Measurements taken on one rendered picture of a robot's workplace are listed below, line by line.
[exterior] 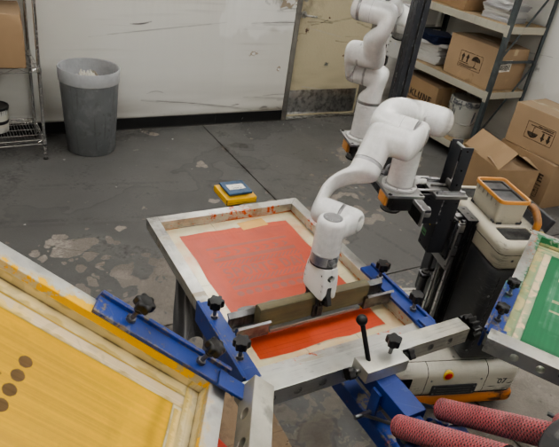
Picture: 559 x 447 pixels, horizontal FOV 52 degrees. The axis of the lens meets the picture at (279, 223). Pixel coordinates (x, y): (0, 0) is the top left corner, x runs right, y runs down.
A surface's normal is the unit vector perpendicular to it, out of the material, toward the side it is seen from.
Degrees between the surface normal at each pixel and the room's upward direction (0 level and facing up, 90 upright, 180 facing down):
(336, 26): 90
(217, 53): 90
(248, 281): 0
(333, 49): 90
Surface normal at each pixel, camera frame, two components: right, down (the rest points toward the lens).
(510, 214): 0.19, 0.55
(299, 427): 0.14, -0.85
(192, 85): 0.47, 0.50
